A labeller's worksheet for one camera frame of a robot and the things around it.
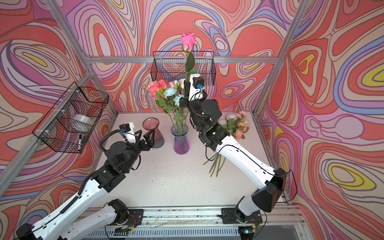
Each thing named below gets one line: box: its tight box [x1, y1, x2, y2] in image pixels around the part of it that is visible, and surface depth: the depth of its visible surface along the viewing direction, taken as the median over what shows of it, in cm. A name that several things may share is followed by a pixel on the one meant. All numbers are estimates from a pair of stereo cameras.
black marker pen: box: [78, 134, 82, 152], surface depth 73 cm
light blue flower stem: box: [164, 87, 184, 133], surface depth 77 cm
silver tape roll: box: [71, 114, 95, 126], surface depth 75 cm
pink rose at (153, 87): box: [147, 79, 178, 133], surface depth 76 cm
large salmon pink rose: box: [154, 79, 168, 92], surface depth 78 cm
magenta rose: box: [181, 32, 199, 82], surface depth 49 cm
